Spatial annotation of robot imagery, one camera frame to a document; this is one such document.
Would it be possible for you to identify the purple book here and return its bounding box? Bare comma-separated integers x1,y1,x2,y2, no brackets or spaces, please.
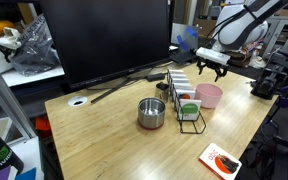
0,165,18,180

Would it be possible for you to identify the blue and white book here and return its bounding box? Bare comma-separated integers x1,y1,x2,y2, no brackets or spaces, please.
15,167,38,180

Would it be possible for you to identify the aluminium frame post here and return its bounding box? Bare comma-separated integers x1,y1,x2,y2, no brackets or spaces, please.
0,49,38,139

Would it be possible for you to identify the orange box under table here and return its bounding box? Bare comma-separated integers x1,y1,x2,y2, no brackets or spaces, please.
34,116,53,139

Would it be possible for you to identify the white book green cover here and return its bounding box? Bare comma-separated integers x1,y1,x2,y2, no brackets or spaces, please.
178,98,203,122

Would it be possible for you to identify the grey plastic bag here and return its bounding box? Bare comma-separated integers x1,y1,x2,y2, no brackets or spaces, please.
10,14,62,77

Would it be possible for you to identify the black computer monitor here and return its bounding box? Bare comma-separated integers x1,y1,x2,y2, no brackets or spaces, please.
38,0,172,91

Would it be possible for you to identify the black wire book rack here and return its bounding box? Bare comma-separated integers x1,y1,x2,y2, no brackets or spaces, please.
166,68,208,135

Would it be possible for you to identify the pink plastic cup with handle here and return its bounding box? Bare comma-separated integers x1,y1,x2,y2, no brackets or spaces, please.
193,83,224,110

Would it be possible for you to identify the small dark steel cup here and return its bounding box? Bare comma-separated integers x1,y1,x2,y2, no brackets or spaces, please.
154,82,170,103

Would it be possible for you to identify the clear sheet with blue tape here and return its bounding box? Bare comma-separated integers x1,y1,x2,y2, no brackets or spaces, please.
170,22,200,53

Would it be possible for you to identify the black tripod clamp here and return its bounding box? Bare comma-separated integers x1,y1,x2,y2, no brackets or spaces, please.
250,49,288,101

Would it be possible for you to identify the white book orange cover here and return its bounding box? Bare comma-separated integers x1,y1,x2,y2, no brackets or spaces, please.
174,89,197,113

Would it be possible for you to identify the wide stainless steel bowl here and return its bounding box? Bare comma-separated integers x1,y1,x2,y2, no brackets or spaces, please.
137,97,167,130

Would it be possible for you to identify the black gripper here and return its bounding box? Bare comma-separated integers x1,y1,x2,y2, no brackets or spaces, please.
196,59,229,83

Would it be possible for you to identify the white book red black cover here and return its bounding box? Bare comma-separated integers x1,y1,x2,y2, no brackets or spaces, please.
198,142,243,180

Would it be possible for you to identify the black power brick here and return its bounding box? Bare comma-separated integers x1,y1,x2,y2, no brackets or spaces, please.
146,73,166,83

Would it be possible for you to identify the black monitor stand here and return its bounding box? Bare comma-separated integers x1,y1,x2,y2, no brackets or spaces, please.
85,64,158,104

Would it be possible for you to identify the brown cardboard box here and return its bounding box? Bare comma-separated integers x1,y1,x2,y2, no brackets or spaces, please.
193,18,220,38

